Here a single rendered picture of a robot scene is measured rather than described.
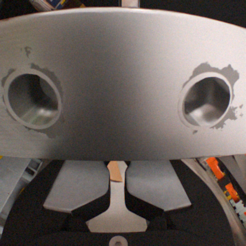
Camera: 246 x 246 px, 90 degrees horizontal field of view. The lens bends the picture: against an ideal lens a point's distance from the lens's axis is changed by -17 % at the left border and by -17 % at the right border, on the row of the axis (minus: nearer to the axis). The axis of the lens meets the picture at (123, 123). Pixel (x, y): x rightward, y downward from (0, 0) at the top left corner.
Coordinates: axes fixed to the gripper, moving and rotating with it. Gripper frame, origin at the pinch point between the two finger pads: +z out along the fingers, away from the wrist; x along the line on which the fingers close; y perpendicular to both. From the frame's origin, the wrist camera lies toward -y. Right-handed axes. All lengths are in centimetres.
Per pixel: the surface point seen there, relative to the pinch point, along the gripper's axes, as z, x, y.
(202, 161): 454, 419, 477
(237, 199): 176, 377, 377
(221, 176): 174, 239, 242
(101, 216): 30, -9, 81
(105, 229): 24, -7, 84
